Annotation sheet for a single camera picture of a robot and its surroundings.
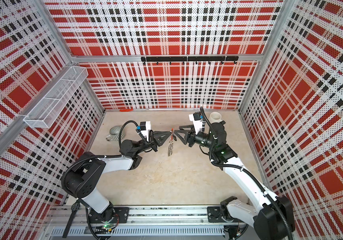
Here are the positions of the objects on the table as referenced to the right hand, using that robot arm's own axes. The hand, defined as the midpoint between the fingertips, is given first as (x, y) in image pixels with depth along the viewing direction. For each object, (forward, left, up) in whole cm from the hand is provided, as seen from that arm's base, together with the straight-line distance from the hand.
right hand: (178, 131), depth 68 cm
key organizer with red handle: (-4, +3, -5) cm, 7 cm away
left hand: (-1, +3, -2) cm, 4 cm away
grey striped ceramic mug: (+21, +46, -29) cm, 58 cm away
